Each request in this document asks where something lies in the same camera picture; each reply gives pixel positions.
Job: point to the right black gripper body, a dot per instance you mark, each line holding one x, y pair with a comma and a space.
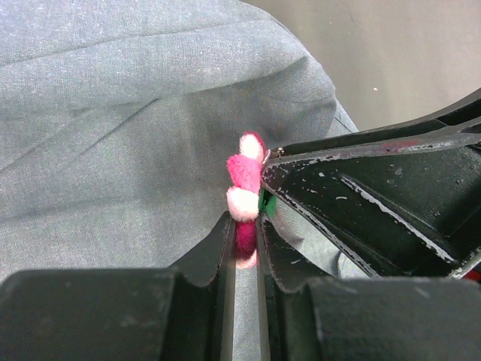
402, 200

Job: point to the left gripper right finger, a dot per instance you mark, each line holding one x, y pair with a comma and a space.
306, 314

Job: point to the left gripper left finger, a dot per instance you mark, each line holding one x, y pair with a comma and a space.
182, 312

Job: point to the grey button-up shirt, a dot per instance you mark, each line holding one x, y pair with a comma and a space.
117, 118

